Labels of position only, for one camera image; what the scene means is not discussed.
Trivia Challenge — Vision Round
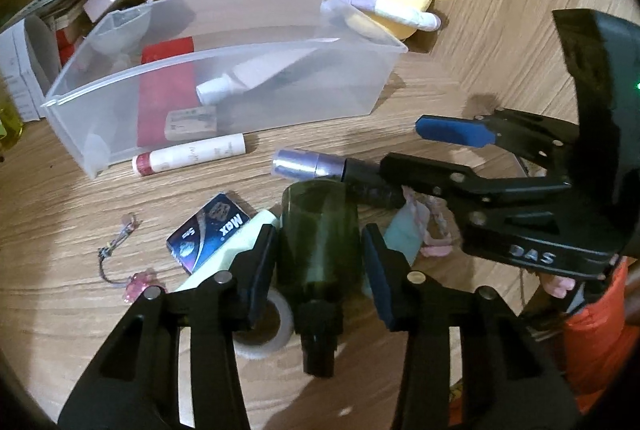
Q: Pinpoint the white paper boxes stack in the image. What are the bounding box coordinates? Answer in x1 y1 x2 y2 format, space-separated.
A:
1 16 61 123

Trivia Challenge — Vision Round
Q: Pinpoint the person's hand on handle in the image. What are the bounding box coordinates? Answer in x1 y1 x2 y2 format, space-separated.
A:
538 273 576 299

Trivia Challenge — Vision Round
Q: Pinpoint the light blue small tube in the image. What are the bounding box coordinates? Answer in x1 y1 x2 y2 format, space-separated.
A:
383 204 423 267

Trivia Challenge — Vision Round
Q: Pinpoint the orange sleeve forearm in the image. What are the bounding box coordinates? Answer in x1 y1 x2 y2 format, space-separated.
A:
562 261 639 414

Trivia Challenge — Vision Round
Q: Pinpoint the clear plastic storage bin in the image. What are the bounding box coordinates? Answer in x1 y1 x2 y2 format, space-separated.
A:
42 0 406 176

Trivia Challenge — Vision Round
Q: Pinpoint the dark green bottle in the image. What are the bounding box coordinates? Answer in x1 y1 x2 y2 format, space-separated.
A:
277 179 362 378

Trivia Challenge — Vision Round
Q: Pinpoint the blue card pack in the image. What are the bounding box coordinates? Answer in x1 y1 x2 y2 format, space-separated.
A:
166 193 250 274

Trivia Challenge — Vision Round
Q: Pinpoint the pale green cylinder tube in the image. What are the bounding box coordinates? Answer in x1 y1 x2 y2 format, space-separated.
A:
177 209 280 291

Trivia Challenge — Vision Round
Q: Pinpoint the white squeeze tube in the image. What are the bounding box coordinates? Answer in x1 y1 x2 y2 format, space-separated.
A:
195 48 316 105

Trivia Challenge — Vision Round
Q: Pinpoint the white tape roll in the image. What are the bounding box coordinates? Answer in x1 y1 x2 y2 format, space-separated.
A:
233 288 294 360

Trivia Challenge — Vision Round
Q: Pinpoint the white ceramic bowl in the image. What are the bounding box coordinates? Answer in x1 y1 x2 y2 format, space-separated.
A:
89 6 151 70

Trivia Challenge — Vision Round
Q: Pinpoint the red box stack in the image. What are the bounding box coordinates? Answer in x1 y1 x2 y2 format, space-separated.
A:
55 28 84 66

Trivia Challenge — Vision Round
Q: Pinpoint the yellow green spray bottle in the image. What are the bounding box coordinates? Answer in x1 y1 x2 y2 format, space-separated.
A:
0 87 24 156

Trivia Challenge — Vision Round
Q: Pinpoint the red booklet in bin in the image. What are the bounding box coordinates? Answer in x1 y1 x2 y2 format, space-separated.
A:
137 37 198 147

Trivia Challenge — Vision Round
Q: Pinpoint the white red lip balm tube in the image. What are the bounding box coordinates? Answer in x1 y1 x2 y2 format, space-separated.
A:
131 133 246 177

